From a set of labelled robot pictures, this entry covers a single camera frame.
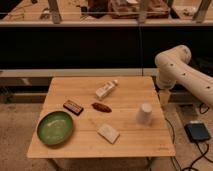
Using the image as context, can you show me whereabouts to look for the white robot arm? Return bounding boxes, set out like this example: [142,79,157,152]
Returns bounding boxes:
[155,45,213,109]

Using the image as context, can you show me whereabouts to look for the green ceramic bowl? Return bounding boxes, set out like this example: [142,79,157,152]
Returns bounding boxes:
[37,111,74,146]

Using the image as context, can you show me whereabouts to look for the white paper cup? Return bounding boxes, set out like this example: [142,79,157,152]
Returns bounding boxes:
[136,103,152,125]

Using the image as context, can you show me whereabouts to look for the black foot pedal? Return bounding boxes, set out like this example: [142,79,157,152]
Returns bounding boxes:
[184,123,211,143]

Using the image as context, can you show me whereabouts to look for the white tube with cap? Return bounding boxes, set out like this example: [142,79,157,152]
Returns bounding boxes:
[95,80,118,100]

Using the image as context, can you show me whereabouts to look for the wooden folding table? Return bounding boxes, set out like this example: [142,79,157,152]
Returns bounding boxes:
[27,76,175,158]

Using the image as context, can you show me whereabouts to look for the brown chocolate bar box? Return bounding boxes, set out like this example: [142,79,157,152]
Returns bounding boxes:
[63,100,84,116]

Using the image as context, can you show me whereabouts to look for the black floor cable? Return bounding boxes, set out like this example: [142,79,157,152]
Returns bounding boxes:
[165,103,213,171]

